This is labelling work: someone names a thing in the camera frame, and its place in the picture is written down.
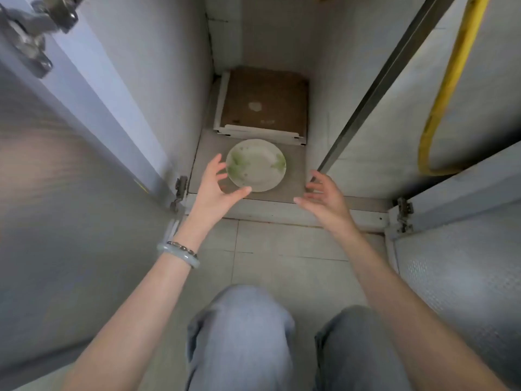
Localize person's right hand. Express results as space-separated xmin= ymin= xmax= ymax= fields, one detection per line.
xmin=293 ymin=169 xmax=359 ymax=239

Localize person's left hand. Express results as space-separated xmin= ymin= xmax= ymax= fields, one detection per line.
xmin=185 ymin=153 xmax=253 ymax=241

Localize white green leaf plate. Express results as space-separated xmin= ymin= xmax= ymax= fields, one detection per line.
xmin=225 ymin=138 xmax=287 ymax=193

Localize green glossy cabinet door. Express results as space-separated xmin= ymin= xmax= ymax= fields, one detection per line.
xmin=384 ymin=140 xmax=521 ymax=391
xmin=0 ymin=0 xmax=188 ymax=381

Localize person's left forearm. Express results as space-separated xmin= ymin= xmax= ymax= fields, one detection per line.
xmin=61 ymin=231 xmax=200 ymax=391

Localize person's right forearm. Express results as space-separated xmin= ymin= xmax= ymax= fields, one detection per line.
xmin=338 ymin=228 xmax=510 ymax=391

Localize person's light blue trousers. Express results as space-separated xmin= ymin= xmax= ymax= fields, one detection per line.
xmin=185 ymin=285 xmax=412 ymax=391

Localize metal door hinge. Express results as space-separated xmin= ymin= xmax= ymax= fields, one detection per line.
xmin=0 ymin=0 xmax=88 ymax=80
xmin=397 ymin=197 xmax=415 ymax=234
xmin=170 ymin=175 xmax=189 ymax=212

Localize pale green jade bangle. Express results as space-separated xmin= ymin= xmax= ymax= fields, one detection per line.
xmin=156 ymin=242 xmax=201 ymax=269

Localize white plastic panel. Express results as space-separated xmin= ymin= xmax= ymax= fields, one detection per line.
xmin=215 ymin=130 xmax=307 ymax=146

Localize brown cardboard box in tray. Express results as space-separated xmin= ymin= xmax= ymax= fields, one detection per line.
xmin=213 ymin=71 xmax=306 ymax=139

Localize brown cardboard sheet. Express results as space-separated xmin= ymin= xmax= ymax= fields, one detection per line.
xmin=219 ymin=68 xmax=309 ymax=133

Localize brown beaded bracelet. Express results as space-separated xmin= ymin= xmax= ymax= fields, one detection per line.
xmin=167 ymin=239 xmax=199 ymax=259

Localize yellow gas hose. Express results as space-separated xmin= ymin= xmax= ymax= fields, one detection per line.
xmin=417 ymin=0 xmax=493 ymax=177

